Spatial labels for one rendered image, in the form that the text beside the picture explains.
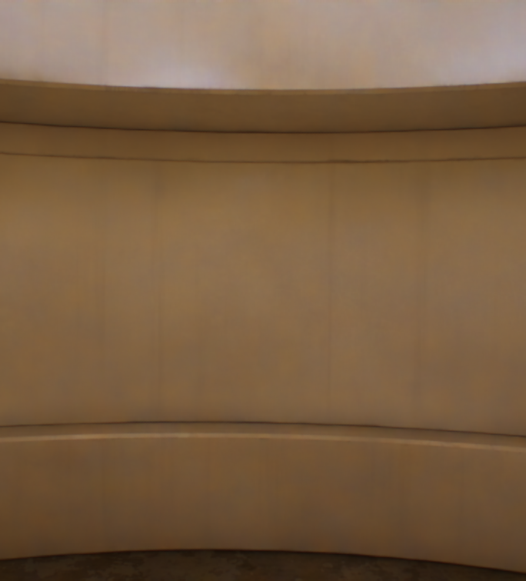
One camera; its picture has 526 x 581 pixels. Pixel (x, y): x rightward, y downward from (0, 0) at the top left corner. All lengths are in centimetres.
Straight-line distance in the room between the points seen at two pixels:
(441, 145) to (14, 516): 53
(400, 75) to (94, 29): 24
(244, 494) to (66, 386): 20
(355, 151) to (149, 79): 21
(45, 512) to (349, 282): 36
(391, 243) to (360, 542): 29
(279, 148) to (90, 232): 21
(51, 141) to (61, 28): 12
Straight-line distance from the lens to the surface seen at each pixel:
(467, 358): 49
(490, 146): 50
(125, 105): 44
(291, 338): 47
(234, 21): 42
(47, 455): 48
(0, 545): 53
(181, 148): 49
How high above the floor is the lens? 26
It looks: 1 degrees down
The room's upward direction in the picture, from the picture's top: 1 degrees clockwise
